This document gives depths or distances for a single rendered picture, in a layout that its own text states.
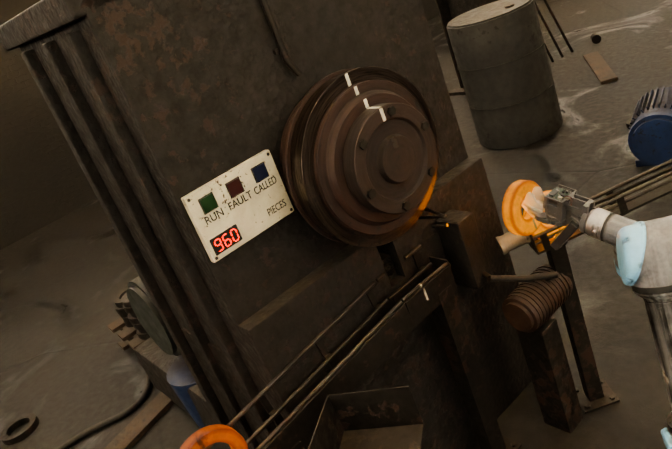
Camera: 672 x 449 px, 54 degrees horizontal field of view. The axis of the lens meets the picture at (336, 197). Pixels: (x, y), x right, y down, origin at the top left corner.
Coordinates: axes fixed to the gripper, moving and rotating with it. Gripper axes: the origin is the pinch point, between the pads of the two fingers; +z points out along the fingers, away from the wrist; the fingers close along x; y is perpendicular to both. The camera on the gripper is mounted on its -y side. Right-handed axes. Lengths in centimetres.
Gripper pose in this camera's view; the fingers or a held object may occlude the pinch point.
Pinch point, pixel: (522, 201)
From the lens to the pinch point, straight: 187.2
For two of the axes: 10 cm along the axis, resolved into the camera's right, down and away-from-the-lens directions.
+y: -1.4, -8.3, -5.5
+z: -6.8, -3.2, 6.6
